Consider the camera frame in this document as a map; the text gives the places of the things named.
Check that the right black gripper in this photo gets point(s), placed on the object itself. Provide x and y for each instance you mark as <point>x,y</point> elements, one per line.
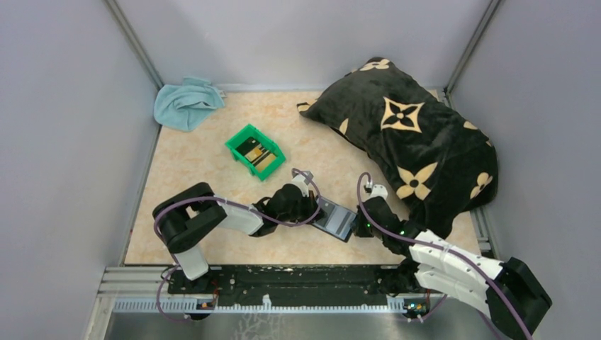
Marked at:
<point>368,219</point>

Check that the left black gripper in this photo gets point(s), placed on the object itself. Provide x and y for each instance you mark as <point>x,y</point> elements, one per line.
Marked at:
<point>309,207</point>

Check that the black card holder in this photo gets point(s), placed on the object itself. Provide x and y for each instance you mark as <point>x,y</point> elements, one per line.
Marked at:
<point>334,219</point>

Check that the green plastic bin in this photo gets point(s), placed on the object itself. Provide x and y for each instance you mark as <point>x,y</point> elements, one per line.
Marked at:
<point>250,131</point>

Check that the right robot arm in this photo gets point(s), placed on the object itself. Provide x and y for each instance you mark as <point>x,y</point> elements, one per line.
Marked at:
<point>506,292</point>

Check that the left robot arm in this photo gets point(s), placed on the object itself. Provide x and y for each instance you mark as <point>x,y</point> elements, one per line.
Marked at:
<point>182,221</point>

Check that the gold card in bin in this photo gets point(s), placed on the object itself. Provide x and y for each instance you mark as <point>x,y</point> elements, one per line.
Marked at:
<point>256,154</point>

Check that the black floral pillow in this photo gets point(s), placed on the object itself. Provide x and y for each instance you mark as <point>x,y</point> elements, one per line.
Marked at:
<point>437,162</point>

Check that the light blue cloth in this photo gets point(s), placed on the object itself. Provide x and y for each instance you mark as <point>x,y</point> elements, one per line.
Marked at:
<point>184,107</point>

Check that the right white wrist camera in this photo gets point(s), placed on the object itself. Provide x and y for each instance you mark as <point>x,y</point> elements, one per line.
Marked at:
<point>376,191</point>

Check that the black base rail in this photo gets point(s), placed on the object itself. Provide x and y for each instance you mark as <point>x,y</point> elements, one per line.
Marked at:
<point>302,286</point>

